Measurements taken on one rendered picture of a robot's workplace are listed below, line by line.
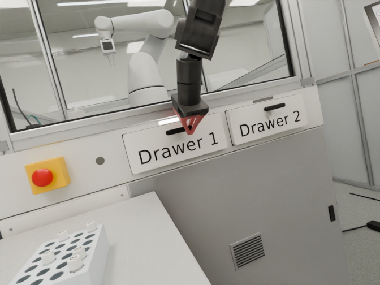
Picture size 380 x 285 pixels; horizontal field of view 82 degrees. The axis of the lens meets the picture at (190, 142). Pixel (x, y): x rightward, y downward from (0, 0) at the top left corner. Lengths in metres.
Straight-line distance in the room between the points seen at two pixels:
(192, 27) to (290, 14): 0.52
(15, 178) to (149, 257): 0.44
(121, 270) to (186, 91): 0.36
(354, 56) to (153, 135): 1.95
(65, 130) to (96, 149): 0.09
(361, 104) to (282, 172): 1.57
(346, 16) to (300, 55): 1.48
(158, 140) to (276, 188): 0.44
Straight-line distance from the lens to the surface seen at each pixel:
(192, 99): 0.52
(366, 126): 2.31
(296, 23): 0.93
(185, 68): 0.49
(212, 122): 0.65
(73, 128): 0.62
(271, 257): 0.87
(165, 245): 0.33
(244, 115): 0.70
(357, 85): 2.29
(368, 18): 1.13
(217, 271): 0.79
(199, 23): 0.47
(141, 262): 0.32
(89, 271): 0.27
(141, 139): 0.60
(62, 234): 0.37
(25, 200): 0.67
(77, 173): 0.63
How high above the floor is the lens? 0.92
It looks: 5 degrees down
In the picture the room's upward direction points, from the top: 13 degrees counter-clockwise
